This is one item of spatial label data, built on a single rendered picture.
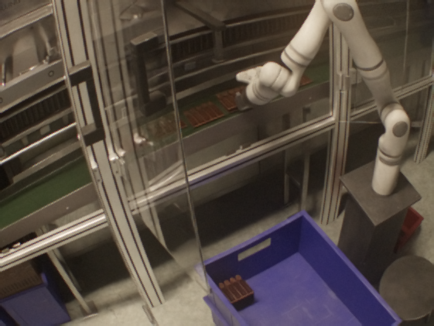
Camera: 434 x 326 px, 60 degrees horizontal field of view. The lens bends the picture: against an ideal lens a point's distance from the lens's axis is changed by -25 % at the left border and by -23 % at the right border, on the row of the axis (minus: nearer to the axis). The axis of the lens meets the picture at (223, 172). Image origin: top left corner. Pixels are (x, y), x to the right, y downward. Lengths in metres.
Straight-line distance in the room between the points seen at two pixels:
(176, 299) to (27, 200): 0.78
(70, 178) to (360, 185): 0.93
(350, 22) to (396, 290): 0.99
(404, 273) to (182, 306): 0.91
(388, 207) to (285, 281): 0.47
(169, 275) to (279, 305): 0.57
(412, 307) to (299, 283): 0.49
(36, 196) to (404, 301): 1.35
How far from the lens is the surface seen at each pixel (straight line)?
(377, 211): 1.42
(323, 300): 1.59
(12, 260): 1.45
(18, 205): 1.49
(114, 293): 1.94
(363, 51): 1.11
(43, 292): 1.72
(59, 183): 1.47
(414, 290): 1.64
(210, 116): 1.49
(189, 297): 1.87
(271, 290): 1.60
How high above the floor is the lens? 1.59
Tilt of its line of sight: 44 degrees down
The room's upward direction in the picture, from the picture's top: 6 degrees counter-clockwise
